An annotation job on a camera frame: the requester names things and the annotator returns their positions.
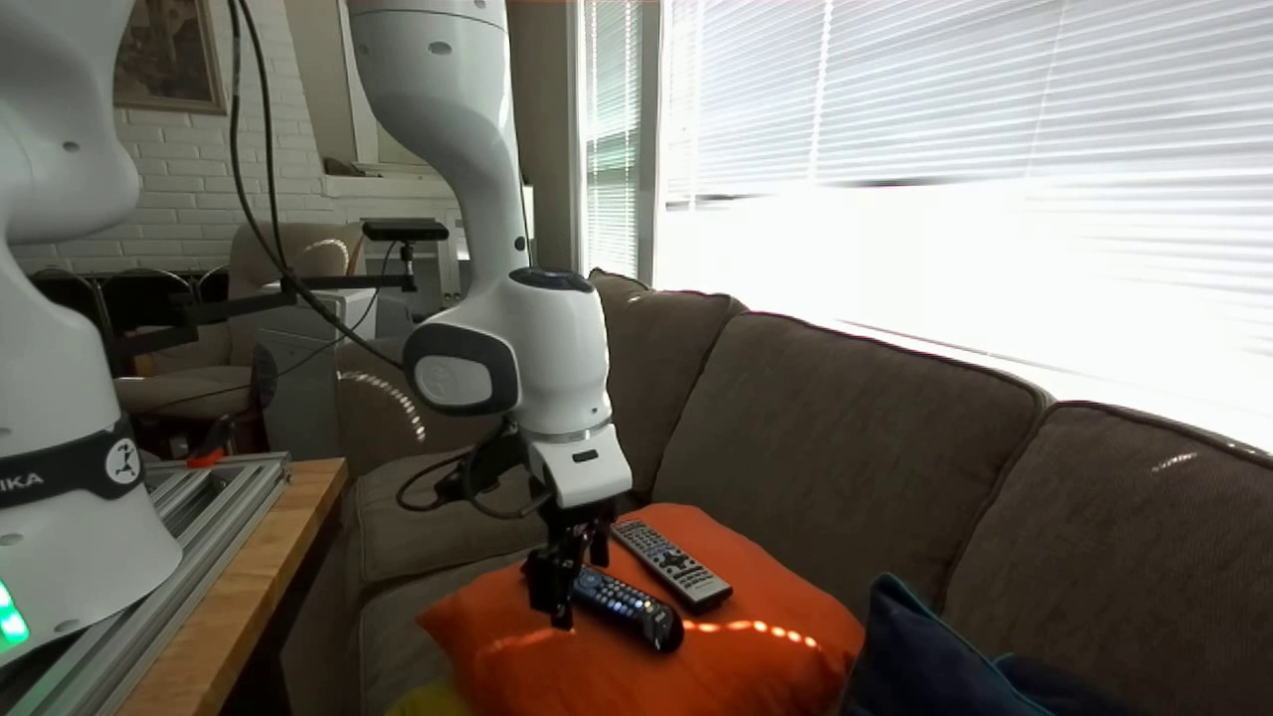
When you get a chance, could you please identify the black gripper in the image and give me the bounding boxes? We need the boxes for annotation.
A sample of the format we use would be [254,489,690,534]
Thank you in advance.
[518,489,621,633]

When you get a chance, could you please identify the black remote controller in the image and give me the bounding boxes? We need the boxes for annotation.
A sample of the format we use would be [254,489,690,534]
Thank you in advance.
[571,566,693,655]

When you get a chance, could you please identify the grey remote controller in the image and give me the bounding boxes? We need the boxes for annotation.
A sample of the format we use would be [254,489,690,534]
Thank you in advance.
[605,515,735,615]

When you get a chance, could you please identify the orange pillow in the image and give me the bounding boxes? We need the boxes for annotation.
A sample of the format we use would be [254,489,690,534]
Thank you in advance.
[413,496,873,716]

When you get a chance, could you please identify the yellow pillow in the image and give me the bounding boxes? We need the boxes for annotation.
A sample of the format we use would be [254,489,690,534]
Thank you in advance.
[388,681,468,716]

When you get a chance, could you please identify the sofa back cushion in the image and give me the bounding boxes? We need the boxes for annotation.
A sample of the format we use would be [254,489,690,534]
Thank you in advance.
[653,310,1055,615]
[588,266,747,504]
[944,396,1273,716]

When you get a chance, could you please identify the grey-brown fabric sofa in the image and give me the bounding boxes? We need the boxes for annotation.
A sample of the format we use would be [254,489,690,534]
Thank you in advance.
[281,266,1273,716]

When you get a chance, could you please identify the wooden table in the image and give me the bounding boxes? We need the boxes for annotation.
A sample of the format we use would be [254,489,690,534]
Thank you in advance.
[117,452,353,716]

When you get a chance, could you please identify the black padded stand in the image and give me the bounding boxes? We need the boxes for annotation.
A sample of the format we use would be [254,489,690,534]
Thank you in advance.
[358,213,454,295]

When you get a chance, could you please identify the navy blue pillow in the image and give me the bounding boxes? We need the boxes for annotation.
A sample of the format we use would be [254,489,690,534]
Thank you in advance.
[838,567,1147,716]

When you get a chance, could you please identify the white window blinds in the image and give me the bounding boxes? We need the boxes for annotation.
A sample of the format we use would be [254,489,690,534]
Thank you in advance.
[655,0,1273,449]

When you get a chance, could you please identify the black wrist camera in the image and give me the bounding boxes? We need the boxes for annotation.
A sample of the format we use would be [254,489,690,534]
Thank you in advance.
[433,427,539,509]

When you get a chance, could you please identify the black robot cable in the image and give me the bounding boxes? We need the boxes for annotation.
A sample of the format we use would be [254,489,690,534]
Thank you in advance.
[220,0,539,515]

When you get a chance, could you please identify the framed wall picture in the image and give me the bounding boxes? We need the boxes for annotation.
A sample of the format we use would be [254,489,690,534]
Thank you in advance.
[112,0,227,119]

